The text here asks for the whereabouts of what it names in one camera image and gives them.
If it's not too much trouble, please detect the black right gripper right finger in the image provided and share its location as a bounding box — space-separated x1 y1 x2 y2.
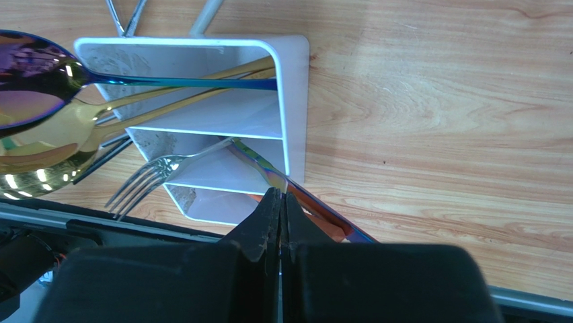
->
281 193 503 322

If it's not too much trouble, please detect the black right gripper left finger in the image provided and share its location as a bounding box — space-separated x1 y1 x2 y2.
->
34 188 281 322

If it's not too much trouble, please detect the iridescent purple knife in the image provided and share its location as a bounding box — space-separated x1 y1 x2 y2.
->
229 139 377 243

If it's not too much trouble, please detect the silver fork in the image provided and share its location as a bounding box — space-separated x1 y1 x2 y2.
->
105 137 239 221

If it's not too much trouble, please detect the white compartment organizer box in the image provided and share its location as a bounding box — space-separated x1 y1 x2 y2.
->
74 35 309 225

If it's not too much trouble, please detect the iridescent purple spoon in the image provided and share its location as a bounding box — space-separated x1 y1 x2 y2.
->
1 30 277 137

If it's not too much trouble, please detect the white handled ladle spoon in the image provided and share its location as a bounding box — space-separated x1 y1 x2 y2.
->
188 0 225 38

